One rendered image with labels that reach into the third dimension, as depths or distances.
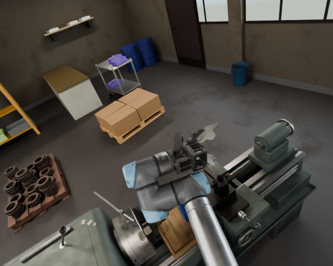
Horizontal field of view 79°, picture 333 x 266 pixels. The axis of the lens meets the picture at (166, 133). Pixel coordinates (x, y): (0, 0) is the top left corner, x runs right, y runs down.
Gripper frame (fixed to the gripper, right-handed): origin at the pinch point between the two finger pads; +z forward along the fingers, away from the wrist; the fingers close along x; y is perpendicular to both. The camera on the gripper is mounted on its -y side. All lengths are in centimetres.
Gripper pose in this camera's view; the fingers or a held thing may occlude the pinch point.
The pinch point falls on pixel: (217, 140)
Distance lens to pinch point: 76.5
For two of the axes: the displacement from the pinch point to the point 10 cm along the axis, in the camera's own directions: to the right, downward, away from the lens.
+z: 9.2, -3.0, 2.4
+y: 3.6, 4.8, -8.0
